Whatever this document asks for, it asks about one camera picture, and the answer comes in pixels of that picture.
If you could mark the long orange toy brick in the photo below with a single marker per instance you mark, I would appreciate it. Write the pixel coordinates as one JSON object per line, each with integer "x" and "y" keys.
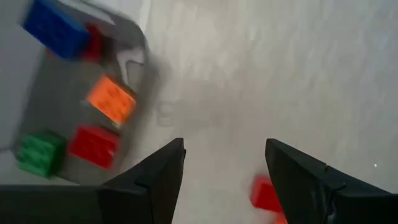
{"x": 112, "y": 99}

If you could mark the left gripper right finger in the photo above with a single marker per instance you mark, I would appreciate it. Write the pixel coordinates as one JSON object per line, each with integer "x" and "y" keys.
{"x": 317, "y": 193}

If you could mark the small green toy brick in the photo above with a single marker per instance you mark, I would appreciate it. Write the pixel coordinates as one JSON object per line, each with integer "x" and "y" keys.
{"x": 40, "y": 154}

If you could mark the long blue toy brick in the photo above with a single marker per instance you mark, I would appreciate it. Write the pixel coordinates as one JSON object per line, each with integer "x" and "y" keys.
{"x": 56, "y": 29}

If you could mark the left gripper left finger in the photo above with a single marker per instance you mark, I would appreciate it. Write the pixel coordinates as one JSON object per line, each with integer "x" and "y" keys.
{"x": 124, "y": 202}

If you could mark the long red-orange toy brick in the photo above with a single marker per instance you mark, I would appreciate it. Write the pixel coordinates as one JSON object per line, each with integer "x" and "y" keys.
{"x": 93, "y": 146}

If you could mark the small red toy brick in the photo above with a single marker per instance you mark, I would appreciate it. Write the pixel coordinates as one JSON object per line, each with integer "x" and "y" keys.
{"x": 94, "y": 43}

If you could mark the smoky grey plastic bin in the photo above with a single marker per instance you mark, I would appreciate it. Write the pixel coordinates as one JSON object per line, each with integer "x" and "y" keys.
{"x": 62, "y": 93}

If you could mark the long red toy brick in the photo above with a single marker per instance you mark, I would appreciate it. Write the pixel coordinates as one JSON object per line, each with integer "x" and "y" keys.
{"x": 264, "y": 194}

